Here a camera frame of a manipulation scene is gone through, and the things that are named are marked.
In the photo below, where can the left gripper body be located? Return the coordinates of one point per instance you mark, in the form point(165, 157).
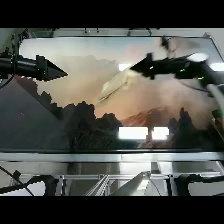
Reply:
point(42, 68)

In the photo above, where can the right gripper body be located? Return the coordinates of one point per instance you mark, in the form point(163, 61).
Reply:
point(149, 66)

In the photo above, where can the white garment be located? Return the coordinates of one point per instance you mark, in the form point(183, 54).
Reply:
point(116, 85)

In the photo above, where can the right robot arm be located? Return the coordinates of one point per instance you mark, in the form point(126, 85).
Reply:
point(186, 65)

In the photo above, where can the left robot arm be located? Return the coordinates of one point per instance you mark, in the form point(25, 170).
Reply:
point(20, 66)

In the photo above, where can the grey garment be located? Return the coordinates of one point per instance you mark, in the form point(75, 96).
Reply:
point(30, 123)

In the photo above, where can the silver frame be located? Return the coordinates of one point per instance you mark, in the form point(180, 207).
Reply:
point(110, 158)

